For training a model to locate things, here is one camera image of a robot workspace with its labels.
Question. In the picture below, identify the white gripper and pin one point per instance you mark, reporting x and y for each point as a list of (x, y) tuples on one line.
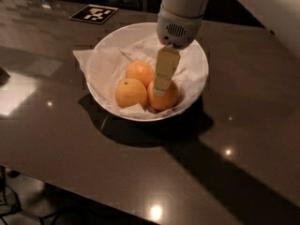
[(176, 30)]

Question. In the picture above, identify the orange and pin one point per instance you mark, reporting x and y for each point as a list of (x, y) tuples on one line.
[(165, 102), (130, 92), (141, 71)]

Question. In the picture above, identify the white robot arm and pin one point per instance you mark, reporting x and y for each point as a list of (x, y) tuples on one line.
[(185, 8)]

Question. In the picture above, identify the white bowl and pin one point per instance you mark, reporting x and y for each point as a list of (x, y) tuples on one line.
[(193, 66)]

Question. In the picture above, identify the white paper napkin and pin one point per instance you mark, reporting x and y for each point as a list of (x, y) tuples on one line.
[(106, 66)]

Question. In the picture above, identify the black white fiducial marker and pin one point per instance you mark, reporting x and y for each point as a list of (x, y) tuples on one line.
[(94, 14)]

